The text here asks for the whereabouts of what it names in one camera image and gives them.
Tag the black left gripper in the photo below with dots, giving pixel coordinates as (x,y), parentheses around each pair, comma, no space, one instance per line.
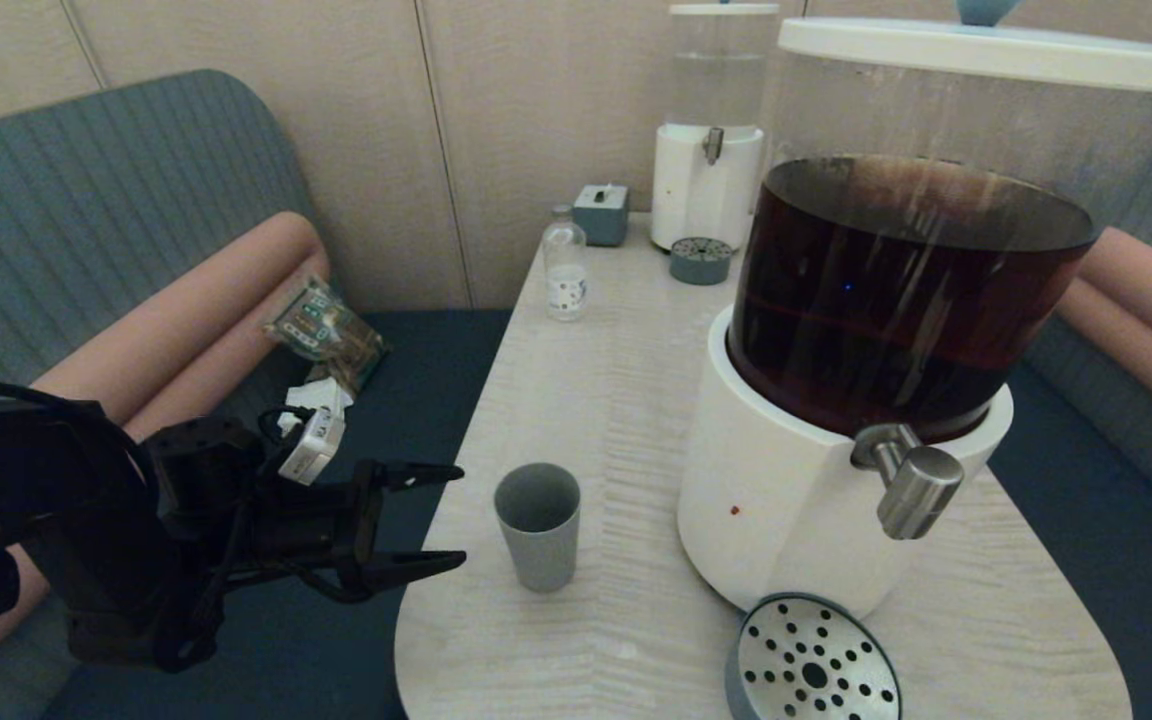
(316,525)

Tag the grey plastic cup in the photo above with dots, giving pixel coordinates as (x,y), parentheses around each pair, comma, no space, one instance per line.
(539,550)

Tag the large steel dispenser tap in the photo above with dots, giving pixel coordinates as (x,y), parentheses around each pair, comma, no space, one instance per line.
(916,490)

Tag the dark blue bench seat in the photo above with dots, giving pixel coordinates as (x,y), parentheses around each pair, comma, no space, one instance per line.
(416,400)
(1136,600)

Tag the white folded napkins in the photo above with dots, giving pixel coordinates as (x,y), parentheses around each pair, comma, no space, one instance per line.
(321,395)

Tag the green printed snack packet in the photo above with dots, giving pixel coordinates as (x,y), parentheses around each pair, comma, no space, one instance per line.
(321,328)

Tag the clear plastic bottle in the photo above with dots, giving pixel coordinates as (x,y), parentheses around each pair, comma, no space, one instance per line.
(566,278)

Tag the grey tissue box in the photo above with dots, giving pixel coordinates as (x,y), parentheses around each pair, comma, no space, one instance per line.
(601,218)

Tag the large dispenser with brown tea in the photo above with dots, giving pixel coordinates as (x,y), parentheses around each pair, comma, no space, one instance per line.
(786,480)

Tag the small grey drip tray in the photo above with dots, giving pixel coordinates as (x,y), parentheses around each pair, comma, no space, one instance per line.
(701,264)

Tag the large perforated steel drip tray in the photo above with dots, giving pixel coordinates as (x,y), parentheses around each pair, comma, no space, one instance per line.
(806,660)

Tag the small dispenser with clear water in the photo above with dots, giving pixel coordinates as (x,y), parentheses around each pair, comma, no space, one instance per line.
(701,197)

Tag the grey-blue ribbed bench backrest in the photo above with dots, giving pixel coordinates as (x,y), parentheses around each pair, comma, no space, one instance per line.
(1126,428)
(86,200)

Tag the small steel dispenser tap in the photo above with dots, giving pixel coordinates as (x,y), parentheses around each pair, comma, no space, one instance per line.
(712,147)

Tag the small white dispenser lid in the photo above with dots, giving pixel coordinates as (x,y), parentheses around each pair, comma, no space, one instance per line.
(723,9)

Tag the large white dispenser lid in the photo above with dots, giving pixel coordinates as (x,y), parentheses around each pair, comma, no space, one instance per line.
(986,55)

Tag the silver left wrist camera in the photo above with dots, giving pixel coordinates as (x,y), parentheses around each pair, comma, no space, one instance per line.
(314,450)

